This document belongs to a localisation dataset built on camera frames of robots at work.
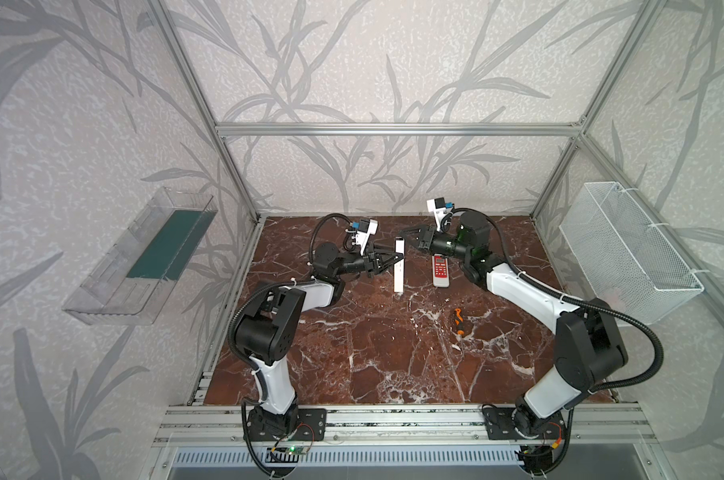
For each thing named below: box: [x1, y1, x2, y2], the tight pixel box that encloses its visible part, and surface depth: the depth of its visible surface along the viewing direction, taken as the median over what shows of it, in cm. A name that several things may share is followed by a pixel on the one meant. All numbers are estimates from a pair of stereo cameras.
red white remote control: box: [432, 253, 450, 288], surface depth 103 cm
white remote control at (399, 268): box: [394, 237, 405, 293], surface depth 80 cm
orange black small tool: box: [454, 308, 465, 335], surface depth 93 cm
